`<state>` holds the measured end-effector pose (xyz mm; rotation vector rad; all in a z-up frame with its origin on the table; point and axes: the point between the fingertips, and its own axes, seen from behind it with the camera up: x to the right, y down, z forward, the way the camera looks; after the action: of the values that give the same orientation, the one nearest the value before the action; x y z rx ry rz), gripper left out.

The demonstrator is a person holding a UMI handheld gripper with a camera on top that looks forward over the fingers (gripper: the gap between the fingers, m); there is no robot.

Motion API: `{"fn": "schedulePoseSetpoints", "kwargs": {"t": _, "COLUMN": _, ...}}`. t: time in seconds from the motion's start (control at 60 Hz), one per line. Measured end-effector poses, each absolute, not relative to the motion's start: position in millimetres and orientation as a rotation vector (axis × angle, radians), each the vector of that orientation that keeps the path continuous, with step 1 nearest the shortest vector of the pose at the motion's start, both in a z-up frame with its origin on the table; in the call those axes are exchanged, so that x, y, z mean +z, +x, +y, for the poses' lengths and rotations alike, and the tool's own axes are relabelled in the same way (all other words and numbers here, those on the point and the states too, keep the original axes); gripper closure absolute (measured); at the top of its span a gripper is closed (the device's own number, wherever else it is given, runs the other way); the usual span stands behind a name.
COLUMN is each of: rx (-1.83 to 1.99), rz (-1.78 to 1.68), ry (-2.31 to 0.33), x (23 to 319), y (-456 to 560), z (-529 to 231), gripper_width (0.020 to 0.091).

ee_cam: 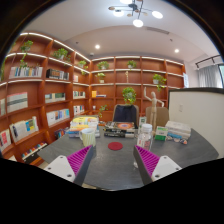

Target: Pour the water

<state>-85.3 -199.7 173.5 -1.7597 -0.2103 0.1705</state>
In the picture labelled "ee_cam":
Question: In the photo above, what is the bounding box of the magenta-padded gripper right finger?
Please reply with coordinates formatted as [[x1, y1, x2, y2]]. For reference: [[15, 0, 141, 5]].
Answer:
[[133, 144, 183, 186]]

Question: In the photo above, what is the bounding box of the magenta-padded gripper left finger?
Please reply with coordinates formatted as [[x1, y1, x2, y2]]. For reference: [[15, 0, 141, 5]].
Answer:
[[43, 144, 97, 187]]

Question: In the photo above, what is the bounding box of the clear plastic drink bottle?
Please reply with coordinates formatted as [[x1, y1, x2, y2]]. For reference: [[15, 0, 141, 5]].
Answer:
[[133, 123, 154, 169]]

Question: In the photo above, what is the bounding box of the small green white box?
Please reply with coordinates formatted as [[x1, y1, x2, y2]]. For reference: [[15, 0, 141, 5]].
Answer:
[[154, 125, 169, 142]]

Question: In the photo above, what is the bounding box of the stack of white books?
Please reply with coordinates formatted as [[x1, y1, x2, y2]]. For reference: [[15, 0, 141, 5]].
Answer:
[[164, 120, 192, 140]]

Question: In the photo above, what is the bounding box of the yellow striped white mug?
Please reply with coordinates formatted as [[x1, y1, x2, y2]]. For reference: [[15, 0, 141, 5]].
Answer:
[[78, 127, 97, 148]]

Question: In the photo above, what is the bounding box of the stack of colourful books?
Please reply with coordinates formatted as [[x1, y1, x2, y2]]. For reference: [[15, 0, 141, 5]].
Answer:
[[65, 115, 101, 139]]

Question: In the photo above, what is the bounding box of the brown chair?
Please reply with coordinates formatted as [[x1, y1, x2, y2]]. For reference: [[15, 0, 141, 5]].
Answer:
[[145, 106, 170, 128]]

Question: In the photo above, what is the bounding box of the tall green white carton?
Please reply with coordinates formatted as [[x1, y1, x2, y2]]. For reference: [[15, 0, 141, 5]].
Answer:
[[138, 116, 148, 130]]

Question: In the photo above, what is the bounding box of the flat round red coaster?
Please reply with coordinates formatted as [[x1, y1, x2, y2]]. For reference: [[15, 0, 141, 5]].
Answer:
[[107, 141, 124, 152]]

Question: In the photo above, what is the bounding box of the stack of dark books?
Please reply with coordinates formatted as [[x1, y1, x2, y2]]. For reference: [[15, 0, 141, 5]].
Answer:
[[103, 121, 136, 139]]

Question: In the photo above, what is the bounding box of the wooden artist mannequin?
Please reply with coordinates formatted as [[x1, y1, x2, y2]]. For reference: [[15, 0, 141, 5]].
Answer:
[[143, 87, 165, 129]]

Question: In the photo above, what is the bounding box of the dark upholstered chair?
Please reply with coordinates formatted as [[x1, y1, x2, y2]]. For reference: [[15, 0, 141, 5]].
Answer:
[[111, 103, 140, 129]]

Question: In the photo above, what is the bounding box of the orange wooden shelf unit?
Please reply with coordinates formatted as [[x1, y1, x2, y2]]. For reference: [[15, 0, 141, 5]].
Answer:
[[0, 31, 186, 166]]

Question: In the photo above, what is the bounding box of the grey curtain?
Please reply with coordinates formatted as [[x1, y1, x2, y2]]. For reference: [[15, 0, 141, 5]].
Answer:
[[197, 64, 224, 89]]

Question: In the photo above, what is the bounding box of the dark framed window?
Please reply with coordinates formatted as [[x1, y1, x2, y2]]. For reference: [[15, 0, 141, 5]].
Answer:
[[218, 64, 224, 88]]

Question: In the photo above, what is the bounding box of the ceiling air vent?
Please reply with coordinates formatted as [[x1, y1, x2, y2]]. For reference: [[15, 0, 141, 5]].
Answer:
[[145, 26, 171, 35]]

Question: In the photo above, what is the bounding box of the ceiling lamp with round bulbs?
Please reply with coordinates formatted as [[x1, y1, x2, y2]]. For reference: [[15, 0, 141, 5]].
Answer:
[[107, 0, 164, 28]]

